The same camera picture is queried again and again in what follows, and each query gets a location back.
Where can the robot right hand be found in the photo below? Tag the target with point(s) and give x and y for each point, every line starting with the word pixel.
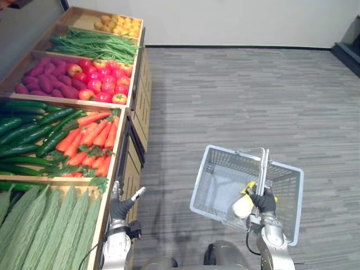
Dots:
pixel 265 202

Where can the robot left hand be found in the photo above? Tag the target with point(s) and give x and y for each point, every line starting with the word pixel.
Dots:
pixel 119 209

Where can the grey plastic shopping basket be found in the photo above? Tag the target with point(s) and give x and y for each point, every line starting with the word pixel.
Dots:
pixel 284 202

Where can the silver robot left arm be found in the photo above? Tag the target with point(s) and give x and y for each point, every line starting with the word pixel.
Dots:
pixel 116 247

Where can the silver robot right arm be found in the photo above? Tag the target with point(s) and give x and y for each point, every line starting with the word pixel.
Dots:
pixel 272 237

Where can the white spray bottle yellow nozzle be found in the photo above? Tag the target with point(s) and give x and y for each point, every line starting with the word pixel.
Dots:
pixel 242 206

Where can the long green textured gourd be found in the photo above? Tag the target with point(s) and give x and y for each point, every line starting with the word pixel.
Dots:
pixel 60 242
pixel 31 233
pixel 88 233
pixel 5 202
pixel 76 239
pixel 45 242
pixel 21 216

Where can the wooden crate of gourds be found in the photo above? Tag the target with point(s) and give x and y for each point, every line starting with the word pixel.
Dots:
pixel 94 242

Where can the orange carrot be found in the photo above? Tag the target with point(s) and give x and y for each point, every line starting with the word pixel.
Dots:
pixel 98 162
pixel 68 140
pixel 74 146
pixel 77 159
pixel 116 121
pixel 92 134
pixel 94 118
pixel 89 161
pixel 104 167
pixel 111 136
pixel 102 135

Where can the low wooden display cabinet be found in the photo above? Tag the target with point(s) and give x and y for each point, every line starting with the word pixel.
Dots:
pixel 130 166

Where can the wooden crate of carrots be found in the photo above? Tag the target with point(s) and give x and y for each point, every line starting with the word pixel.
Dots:
pixel 119 140

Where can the green cucumber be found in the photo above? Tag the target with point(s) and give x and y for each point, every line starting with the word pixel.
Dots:
pixel 36 135
pixel 54 108
pixel 9 125
pixel 17 186
pixel 25 105
pixel 56 116
pixel 19 170
pixel 70 119
pixel 52 142
pixel 22 110
pixel 18 134
pixel 18 150
pixel 26 161

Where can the tall wooden display cabinet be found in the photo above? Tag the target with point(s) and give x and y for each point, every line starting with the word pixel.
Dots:
pixel 142 92

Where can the purple sweet potato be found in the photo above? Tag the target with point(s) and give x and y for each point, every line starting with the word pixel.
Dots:
pixel 45 83
pixel 65 80
pixel 69 92
pixel 43 62
pixel 58 61
pixel 38 92
pixel 57 93
pixel 78 84
pixel 36 71
pixel 21 89
pixel 49 68
pixel 60 69
pixel 29 79
pixel 33 86

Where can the green long beans pile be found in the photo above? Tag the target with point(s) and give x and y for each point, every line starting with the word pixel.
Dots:
pixel 92 45

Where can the wooden crate of tomatoes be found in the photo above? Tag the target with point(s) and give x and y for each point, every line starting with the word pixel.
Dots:
pixel 17 73

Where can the black furniture piece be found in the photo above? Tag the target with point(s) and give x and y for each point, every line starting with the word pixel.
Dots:
pixel 347 47

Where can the yellow fruit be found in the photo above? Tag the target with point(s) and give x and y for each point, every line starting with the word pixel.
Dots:
pixel 134 33
pixel 117 19
pixel 112 24
pixel 98 25
pixel 105 19
pixel 119 29
pixel 136 24
pixel 128 22

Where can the wooden crate of green beans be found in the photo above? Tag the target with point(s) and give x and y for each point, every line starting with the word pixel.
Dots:
pixel 45 42

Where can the wooden crate of yellow fruit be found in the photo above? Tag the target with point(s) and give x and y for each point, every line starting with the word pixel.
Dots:
pixel 81 18

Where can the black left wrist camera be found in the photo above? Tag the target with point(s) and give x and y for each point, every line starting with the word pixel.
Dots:
pixel 135 230

